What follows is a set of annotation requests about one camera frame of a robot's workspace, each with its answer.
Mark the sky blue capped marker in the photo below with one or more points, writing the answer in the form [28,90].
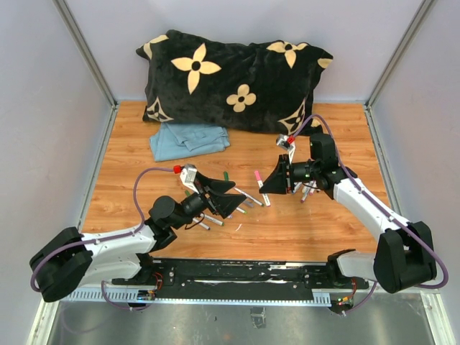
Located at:
[297,186]

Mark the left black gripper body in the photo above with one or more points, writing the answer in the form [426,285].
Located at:
[197,203]

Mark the light blue folded cloth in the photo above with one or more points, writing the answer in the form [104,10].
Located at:
[179,141]

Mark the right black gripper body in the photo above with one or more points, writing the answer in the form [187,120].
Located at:
[299,172]

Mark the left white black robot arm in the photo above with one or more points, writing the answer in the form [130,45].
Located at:
[72,259]

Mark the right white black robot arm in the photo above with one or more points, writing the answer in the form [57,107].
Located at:
[404,257]

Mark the blue capped white marker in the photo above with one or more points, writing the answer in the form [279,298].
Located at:
[200,223]

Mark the purple capped pen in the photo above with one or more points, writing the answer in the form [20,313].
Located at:
[306,192]

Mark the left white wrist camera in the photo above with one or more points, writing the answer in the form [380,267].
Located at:
[188,176]

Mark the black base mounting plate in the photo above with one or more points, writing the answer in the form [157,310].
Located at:
[236,281]

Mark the aluminium frame rail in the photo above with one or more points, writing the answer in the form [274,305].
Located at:
[67,16]

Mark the black floral pillow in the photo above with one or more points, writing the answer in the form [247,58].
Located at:
[261,87]

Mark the green capped white marker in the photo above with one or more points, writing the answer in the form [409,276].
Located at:
[214,220]

